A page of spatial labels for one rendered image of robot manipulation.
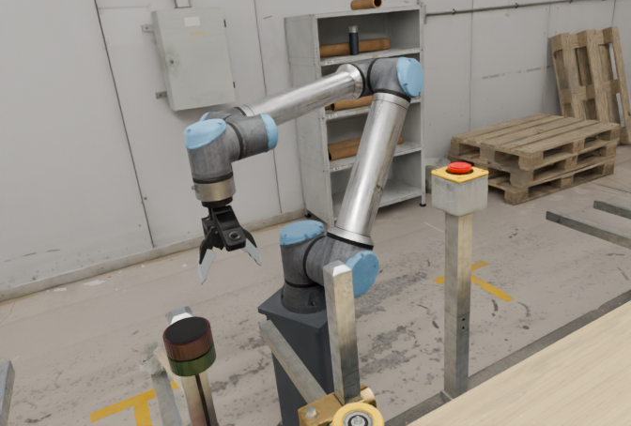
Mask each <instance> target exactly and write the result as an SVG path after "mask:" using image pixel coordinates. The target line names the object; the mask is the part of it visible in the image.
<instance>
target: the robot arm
mask: <svg viewBox="0 0 631 426"><path fill-rule="evenodd" d="M423 82H424V77H423V69H422V67H421V65H420V63H419V62H418V61H417V60H416V59H414V58H405V57H398V58H370V59H363V60H359V61H354V62H350V63H347V64H343V65H342V66H341V67H339V69H337V71H336V72H335V73H333V74H330V75H327V76H324V77H321V78H319V79H316V80H313V81H311V82H308V83H305V84H301V85H298V86H295V87H292V88H289V89H286V90H284V91H282V92H279V93H276V94H273V95H270V96H267V97H264V98H262V99H258V100H255V101H252V102H249V103H246V104H243V105H241V106H236V107H233V108H230V109H227V110H224V111H221V112H216V111H212V112H208V113H206V114H204V115H203V116H202V117H201V119H200V120H199V122H197V123H194V124H192V125H190V126H188V127H187V128H186V129H185V131H184V136H185V147H186V148H187V153H188V158H189V163H190V167H191V172H192V181H193V184H194V185H193V186H192V190H194V191H195V196H196V199H197V200H199V201H201V204H202V206H203V207H207V208H208V216H207V217H205V218H202V219H201V221H202V225H203V230H204V235H205V239H204V240H203V241H202V243H201V245H200V249H199V255H198V258H197V264H198V270H197V271H198V272H197V276H198V280H199V283H200V284H201V285H202V284H203V282H204V281H205V280H206V277H207V273H208V272H209V266H210V264H211V263H212V262H213V261H214V260H215V258H216V254H215V253H214V251H213V250H212V249H213V247H215V248H218V249H220V250H222V249H223V247H225V249H226V250H227V251H234V250H238V249H242V250H243V251H246V252H248V253H249V255H250V256H251V257H252V258H254V260H255V261H256V263H257V264H259V265H260V266H262V260H261V256H260V253H259V250H258V248H257V246H256V244H255V242H254V238H253V236H252V235H251V234H250V233H249V232H248V231H247V230H246V229H243V228H242V227H241V225H240V224H239V221H238V219H237V217H236V215H235V212H234V210H233V208H232V206H231V205H228V204H230V203H231V202H232V201H233V195H234V194H235V193H236V186H235V180H234V175H233V169H232V162H234V161H237V160H243V159H246V158H249V157H251V156H254V155H258V154H261V153H264V152H265V153H267V152H268V151H270V150H272V149H273V148H275V146H276V145H277V143H278V132H277V131H278V130H277V127H276V126H279V125H281V124H283V123H285V122H288V121H290V120H293V119H295V118H298V117H300V116H303V115H305V114H308V113H310V112H313V111H315V110H318V109H320V108H323V107H325V106H328V105H330V104H333V103H334V102H337V101H339V100H341V99H349V100H353V99H358V98H361V97H366V96H373V97H374V98H373V101H372V104H371V108H370V111H369V114H368V117H367V120H366V124H365V127H364V130H363V134H362V138H361V142H360V145H359V149H358V152H357V155H356V159H355V161H354V164H353V168H352V171H351V175H350V178H349V180H348V184H347V187H346V193H345V196H344V200H343V202H342V205H341V209H340V212H339V215H338V219H337V222H336V225H335V226H334V227H332V228H331V229H329V230H328V231H327V234H326V235H325V234H324V227H323V224H322V223H321V222H319V221H298V222H294V223H291V224H289V225H287V226H286V227H284V228H283V229H282V230H281V232H280V234H279V237H280V242H279V244H280V249H281V256H282V263H283V271H284V277H285V282H284V286H283V289H282V293H281V300H282V305H283V306H284V307H285V308H286V309H287V310H288V311H290V312H294V313H301V314H308V313H315V312H321V311H323V310H325V309H327V306H326V297H325V287H324V277H323V266H325V265H327V264H329V263H332V262H335V261H338V260H339V261H341V262H343V263H344V264H345V265H347V266H348V267H349V268H351V270H352V281H353V295H354V297H360V296H361V295H363V294H365V293H366V292H367V291H368V290H369V289H370V288H371V287H372V285H373V284H374V282H375V278H376V276H377V274H378V269H379V262H378V259H377V256H376V255H375V254H374V253H373V252H372V251H373V248H374V245H375V244H374V242H373V240H372V238H371V237H370V235H371V232H372V229H373V225H374V222H375V218H376V215H377V210H378V207H379V203H380V200H381V197H382V193H383V191H384V187H385V184H386V181H387V177H388V174H389V171H390V168H391V165H392V159H393V155H394V152H395V149H396V146H397V143H398V139H399V136H400V133H401V129H402V127H403V123H404V120H405V116H406V113H407V110H408V106H409V104H410V101H411V98H416V97H418V96H419V95H420V94H421V92H422V90H423ZM207 219H208V220H207Z"/></svg>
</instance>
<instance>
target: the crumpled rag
mask: <svg viewBox="0 0 631 426"><path fill-rule="evenodd" d="M138 365H139V367H140V371H143V370H146V371H148V373H150V374H153V373H154V374H157V375H160V374H161V372H162V371H166V370H165V368H164V367H163V366H162V364H161V363H160V361H159V360H158V359H157V357H156V356H155V355H154V352H153V353H152V355H147V354H144V355H141V356H140V360H139V362H138ZM166 372H167V371H166Z"/></svg>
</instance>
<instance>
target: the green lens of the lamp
mask: <svg viewBox="0 0 631 426"><path fill-rule="evenodd" d="M167 358H168V362H169V366H170V370H171V372H172V373H173V374H175V375H178V376H184V377H187V376H194V375H197V374H199V373H202V372H204V371H205V370H207V369H208V368H209V367H210V366H211V365H212V364H213V363H214V361H215V359H216V350H215V346H214V342H213V343H212V345H211V346H210V348H209V350H208V351H207V352H206V353H205V354H204V355H203V356H201V357H200V358H196V359H193V360H189V361H176V360H173V359H171V358H169V357H168V356H167Z"/></svg>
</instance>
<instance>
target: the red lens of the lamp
mask: <svg viewBox="0 0 631 426"><path fill-rule="evenodd" d="M192 317H199V316H192ZM199 318H202V319H204V320H206V322H207V323H208V330H207V331H206V333H205V334H204V335H203V336H202V337H201V338H199V339H197V340H196V341H194V342H189V343H185V344H172V343H169V342H168V341H167V340H166V339H165V332H166V330H167V329H168V328H167V329H166V330H165V331H164V332H163V335H162V338H163V343H164V347H165V351H166V354H167V356H168V357H169V358H171V359H174V360H189V359H193V358H197V357H199V356H201V355H203V354H204V353H206V352H207V350H208V349H209V348H210V346H211V345H212V343H213V337H212V332H211V327H210V323H209V321H208V320H207V319H206V318H203V317H199ZM173 324H174V323H173ZM173 324H171V325H173ZM171 325H170V326H171ZM170 326H169V327H170Z"/></svg>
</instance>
